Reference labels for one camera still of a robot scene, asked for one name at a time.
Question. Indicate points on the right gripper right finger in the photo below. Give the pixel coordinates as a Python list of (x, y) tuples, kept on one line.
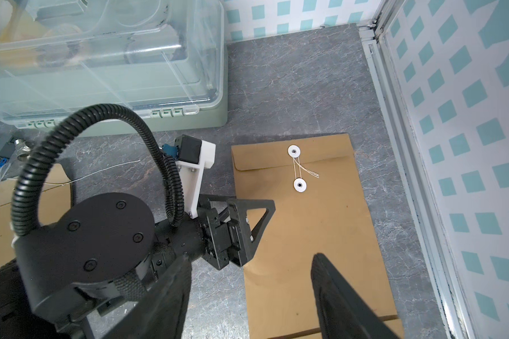
[(341, 311)]

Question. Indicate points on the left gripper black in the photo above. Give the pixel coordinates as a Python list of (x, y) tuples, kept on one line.
[(232, 228)]

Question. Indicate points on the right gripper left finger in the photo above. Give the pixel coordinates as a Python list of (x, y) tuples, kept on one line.
[(162, 312)]

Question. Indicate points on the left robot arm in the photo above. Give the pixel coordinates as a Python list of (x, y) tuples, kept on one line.
[(109, 249)]

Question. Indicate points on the small metal parts cluster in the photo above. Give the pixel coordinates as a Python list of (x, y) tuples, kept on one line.
[(13, 148)]

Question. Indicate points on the clear plastic storage box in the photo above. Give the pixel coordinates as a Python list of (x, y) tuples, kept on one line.
[(165, 60)]

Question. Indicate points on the yellow tape roll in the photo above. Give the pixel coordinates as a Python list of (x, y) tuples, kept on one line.
[(17, 25)]

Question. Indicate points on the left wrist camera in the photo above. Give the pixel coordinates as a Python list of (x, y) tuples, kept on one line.
[(192, 156)]

